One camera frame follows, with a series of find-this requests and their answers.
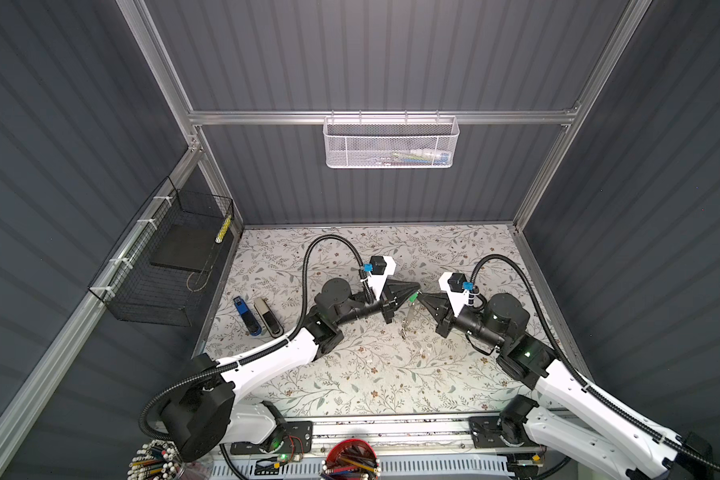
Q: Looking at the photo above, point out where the white mesh wall basket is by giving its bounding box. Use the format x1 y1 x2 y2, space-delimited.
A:
322 113 460 169

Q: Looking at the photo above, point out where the clear pencil jar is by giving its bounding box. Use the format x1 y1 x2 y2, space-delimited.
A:
126 440 186 480

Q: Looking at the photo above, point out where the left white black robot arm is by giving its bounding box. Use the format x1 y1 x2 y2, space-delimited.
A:
159 278 420 461

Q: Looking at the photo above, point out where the grey strap metal keyring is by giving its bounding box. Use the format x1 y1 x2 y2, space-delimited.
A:
400 300 418 340

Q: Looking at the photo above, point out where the red pencil cup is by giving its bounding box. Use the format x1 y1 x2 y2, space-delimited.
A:
320 438 381 480

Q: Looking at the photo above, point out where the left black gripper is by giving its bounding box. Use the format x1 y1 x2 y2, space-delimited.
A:
332 279 416 332

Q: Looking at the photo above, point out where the blue usb stick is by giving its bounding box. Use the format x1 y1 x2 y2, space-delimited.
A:
233 296 262 336

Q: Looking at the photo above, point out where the black corrugated cable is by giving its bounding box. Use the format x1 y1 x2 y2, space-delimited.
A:
138 233 374 441
470 253 720 478

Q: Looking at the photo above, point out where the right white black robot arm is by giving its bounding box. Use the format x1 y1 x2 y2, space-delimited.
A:
418 292 714 479

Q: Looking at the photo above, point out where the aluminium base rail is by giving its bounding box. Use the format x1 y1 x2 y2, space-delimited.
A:
215 412 553 475

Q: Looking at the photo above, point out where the right black corrugated cable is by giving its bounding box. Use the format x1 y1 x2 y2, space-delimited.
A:
470 253 720 478

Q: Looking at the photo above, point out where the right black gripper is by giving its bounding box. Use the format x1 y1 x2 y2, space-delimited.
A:
417 290 504 353

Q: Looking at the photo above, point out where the black wire wall basket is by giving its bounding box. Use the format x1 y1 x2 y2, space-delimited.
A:
89 180 235 328

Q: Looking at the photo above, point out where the left black corrugated cable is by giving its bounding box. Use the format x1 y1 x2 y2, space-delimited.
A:
138 233 374 441

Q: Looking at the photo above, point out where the yellow marker pen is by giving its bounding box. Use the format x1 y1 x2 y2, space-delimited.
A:
214 215 232 244

